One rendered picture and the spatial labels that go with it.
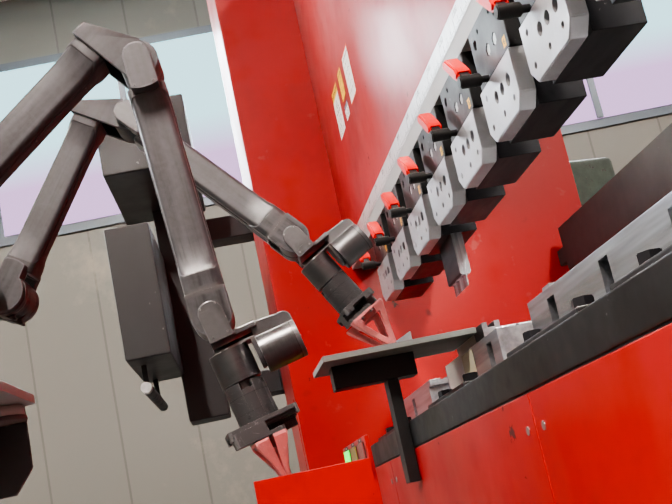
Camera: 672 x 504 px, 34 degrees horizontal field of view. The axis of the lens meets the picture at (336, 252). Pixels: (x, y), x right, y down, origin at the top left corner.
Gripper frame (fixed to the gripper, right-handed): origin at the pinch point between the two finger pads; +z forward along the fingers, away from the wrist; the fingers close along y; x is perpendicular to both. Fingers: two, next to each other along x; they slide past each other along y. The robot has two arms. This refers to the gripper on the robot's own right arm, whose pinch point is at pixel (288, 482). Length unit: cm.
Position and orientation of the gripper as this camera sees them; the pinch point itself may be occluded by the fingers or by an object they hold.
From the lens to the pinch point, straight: 151.9
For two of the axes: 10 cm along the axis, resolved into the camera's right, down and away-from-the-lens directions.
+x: -1.4, 2.7, 9.5
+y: 8.9, -3.9, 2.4
